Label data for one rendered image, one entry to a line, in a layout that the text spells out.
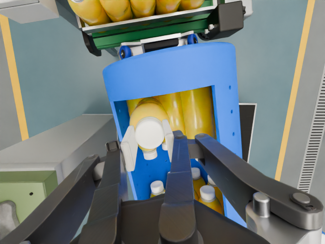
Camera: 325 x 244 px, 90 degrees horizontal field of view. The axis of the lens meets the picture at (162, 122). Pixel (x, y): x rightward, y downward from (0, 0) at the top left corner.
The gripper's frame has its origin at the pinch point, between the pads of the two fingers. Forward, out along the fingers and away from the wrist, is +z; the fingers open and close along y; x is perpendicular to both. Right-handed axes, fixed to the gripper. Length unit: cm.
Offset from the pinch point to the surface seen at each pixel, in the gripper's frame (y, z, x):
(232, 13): 26.7, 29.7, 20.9
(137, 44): -0.2, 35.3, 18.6
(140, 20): 2.0, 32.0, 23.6
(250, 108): 82, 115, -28
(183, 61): 6.6, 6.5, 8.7
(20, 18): -25.9, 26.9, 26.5
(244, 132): 76, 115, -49
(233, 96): 15.7, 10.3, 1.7
